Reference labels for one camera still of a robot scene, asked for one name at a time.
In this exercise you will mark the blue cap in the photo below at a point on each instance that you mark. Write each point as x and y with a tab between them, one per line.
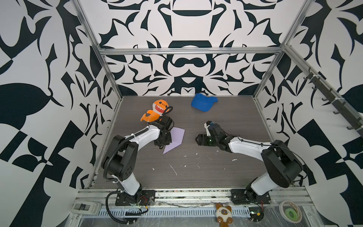
203	102

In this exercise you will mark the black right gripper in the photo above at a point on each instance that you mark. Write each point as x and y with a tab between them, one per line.
203	143

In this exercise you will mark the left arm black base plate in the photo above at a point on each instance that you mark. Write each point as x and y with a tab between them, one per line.
142	198

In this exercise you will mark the tape roll with green core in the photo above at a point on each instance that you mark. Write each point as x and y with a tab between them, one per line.
290	212

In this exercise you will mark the white power strip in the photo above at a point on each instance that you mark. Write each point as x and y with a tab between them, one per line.
86	207

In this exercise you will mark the orange shark plush toy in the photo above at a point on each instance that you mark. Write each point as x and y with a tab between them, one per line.
158	108

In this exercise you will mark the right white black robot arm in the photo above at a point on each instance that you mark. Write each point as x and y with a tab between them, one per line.
282	165

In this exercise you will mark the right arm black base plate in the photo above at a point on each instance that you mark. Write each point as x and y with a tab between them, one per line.
244	196

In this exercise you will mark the lilac square paper sheet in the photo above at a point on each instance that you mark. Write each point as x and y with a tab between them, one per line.
177	135

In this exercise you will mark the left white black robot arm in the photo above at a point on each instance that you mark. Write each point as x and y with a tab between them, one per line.
120	159

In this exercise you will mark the brown white plush toy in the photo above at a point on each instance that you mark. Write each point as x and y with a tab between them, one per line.
223	215

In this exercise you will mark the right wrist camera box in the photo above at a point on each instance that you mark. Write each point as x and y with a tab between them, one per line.
206	126

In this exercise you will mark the small black electronics board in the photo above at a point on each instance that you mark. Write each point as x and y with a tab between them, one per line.
256	214

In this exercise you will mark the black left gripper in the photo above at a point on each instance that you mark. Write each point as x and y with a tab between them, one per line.
168	142

